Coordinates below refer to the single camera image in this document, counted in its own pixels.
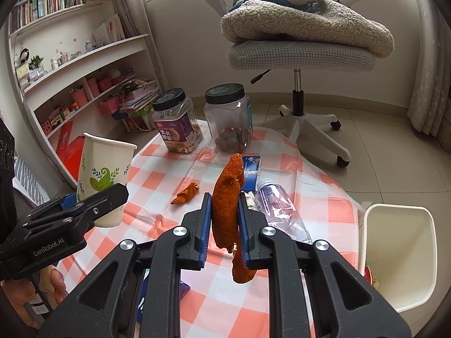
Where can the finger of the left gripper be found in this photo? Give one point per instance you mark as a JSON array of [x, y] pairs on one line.
[[69, 201]]

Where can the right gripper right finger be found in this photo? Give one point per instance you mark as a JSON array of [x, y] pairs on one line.
[[313, 290]]

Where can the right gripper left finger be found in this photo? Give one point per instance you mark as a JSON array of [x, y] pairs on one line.
[[105, 303]]

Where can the white paper cup green leaves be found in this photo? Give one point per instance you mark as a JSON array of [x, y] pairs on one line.
[[104, 163]]

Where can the clear plastic water bottle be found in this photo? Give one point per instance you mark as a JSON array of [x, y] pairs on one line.
[[275, 203]]

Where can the white tissue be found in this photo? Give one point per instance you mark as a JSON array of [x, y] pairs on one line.
[[252, 201]]

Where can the small blue snack box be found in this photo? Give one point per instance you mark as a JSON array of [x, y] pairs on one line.
[[251, 172]]

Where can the dark blue carton box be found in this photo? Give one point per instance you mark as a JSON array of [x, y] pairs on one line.
[[158, 302]]

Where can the white trash bin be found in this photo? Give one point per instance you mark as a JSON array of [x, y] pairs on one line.
[[398, 244]]

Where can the left hand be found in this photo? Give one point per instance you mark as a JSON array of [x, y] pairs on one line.
[[20, 292]]

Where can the red gift bag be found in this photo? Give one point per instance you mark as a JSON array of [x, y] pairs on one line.
[[70, 152]]

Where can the orange peel small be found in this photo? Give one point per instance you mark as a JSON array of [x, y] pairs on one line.
[[187, 194]]

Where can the nut jar purple label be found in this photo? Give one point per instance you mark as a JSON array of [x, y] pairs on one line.
[[176, 122]]

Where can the clear jar with chestnuts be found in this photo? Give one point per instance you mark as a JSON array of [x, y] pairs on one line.
[[228, 114]]

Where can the left beige curtain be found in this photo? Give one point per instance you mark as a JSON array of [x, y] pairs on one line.
[[135, 21]]

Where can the beige curtain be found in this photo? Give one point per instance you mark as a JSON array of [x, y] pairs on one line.
[[432, 81], [135, 21]]

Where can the right beige curtain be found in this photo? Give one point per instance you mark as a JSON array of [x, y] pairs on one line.
[[432, 81]]

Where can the beige fleece blanket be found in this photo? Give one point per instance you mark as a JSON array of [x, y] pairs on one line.
[[326, 22]]

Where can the white wall bookshelf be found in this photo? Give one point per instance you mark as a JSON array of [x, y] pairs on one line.
[[69, 59]]

